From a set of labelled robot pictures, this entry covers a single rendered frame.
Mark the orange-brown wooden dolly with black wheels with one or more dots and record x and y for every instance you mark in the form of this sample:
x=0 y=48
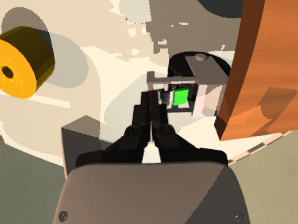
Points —
x=261 y=96

